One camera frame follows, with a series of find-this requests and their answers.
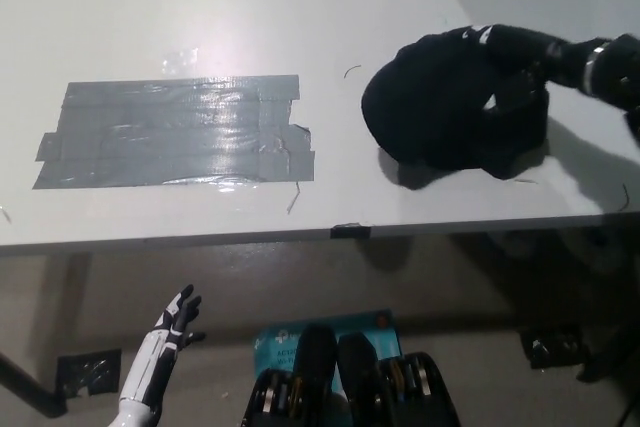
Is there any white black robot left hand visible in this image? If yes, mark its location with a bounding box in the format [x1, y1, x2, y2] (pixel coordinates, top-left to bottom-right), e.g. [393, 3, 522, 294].
[118, 284, 207, 406]

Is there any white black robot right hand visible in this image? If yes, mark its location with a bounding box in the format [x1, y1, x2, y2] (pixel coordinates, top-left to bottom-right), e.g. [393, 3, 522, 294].
[462, 23, 595, 109]

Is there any black t-shirt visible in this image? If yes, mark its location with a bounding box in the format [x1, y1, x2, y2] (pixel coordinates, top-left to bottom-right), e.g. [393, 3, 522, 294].
[359, 24, 551, 181]

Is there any grey table leg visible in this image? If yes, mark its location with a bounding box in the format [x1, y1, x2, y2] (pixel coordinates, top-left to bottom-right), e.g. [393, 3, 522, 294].
[47, 252, 94, 388]

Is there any teal cardboard box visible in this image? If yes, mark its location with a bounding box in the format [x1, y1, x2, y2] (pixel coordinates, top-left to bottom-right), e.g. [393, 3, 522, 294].
[252, 307, 404, 427]

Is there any small black edge tape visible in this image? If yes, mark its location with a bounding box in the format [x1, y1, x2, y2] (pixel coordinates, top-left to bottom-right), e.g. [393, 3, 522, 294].
[330, 222, 373, 241]

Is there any black metal frame bar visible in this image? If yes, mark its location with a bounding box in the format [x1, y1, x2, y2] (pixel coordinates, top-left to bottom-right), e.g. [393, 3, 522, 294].
[0, 351, 69, 421]

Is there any grey duct tape patch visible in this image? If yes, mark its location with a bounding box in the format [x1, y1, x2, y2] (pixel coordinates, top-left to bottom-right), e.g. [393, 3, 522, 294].
[32, 74, 316, 191]

